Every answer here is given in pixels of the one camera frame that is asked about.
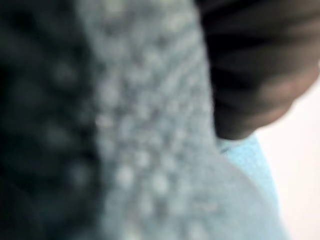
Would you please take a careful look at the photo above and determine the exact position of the light blue knitted cushion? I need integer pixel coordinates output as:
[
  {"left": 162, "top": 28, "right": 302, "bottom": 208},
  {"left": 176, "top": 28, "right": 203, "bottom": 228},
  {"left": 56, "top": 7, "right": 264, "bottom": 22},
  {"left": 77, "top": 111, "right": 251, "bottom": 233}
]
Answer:
[{"left": 0, "top": 0, "right": 292, "bottom": 240}]

